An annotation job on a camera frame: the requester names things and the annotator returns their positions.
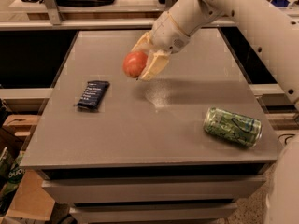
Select green soda can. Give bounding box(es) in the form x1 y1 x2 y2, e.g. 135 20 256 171
203 107 263 147

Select left metal shelf bracket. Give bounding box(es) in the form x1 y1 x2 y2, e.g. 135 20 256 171
43 0 62 25

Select green printed bag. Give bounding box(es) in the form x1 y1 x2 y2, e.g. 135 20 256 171
0 151 25 217

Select black cable on floor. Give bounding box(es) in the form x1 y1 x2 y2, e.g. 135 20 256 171
278 133 297 146

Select brown cardboard box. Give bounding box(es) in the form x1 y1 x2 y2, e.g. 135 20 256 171
0 115 55 224

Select dark blue rxbar wrapper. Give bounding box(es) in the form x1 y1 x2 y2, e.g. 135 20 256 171
75 80 110 111

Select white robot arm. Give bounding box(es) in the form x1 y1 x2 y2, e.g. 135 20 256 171
134 0 299 224

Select upper grey drawer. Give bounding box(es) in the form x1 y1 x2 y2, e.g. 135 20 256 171
42 175 265 204

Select grey drawer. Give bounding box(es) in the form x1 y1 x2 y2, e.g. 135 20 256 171
42 175 265 204
70 203 237 224

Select red apple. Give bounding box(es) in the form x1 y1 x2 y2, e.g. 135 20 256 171
122 51 148 78

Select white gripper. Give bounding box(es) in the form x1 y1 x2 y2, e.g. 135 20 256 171
132 0 222 81

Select lower grey drawer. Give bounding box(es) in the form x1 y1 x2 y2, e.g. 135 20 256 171
70 203 237 224

